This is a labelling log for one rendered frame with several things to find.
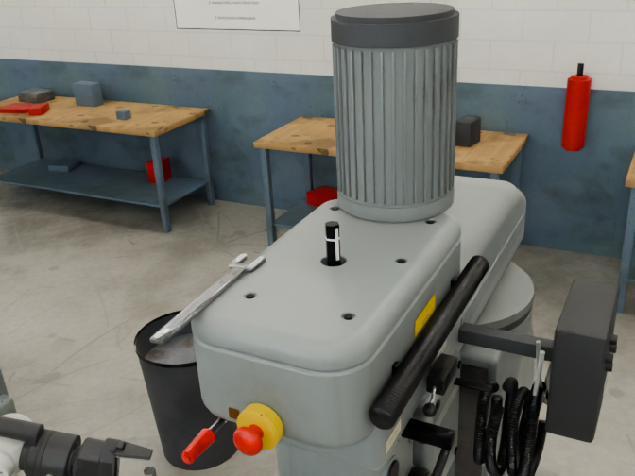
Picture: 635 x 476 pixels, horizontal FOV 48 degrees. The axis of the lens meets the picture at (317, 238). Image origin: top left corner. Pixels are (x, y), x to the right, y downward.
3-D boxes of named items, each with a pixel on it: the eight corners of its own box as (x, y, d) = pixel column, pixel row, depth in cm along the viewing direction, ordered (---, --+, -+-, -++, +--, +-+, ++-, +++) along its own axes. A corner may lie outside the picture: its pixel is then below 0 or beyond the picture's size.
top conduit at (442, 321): (394, 434, 86) (394, 411, 85) (362, 425, 88) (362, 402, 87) (489, 274, 123) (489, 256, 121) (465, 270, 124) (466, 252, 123)
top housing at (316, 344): (357, 468, 87) (353, 359, 81) (184, 415, 98) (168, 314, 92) (465, 295, 125) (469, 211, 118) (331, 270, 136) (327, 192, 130)
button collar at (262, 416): (278, 456, 90) (274, 418, 88) (238, 444, 93) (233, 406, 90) (285, 447, 92) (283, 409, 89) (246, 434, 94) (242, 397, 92)
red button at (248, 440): (258, 463, 88) (255, 437, 86) (231, 454, 89) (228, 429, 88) (271, 447, 90) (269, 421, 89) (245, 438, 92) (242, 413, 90)
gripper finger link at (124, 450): (148, 464, 125) (113, 456, 124) (153, 450, 127) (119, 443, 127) (149, 457, 124) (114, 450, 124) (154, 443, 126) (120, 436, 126)
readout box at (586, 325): (599, 448, 119) (614, 341, 111) (543, 433, 123) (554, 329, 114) (613, 382, 135) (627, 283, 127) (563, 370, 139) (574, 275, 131)
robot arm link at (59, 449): (105, 514, 127) (38, 501, 127) (121, 471, 135) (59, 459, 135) (108, 467, 121) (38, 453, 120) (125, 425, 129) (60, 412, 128)
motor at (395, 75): (432, 230, 112) (436, 19, 99) (317, 213, 120) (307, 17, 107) (468, 188, 128) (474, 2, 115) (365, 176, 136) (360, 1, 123)
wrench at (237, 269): (170, 348, 85) (169, 342, 85) (143, 341, 86) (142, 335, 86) (266, 261, 105) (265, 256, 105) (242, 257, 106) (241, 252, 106)
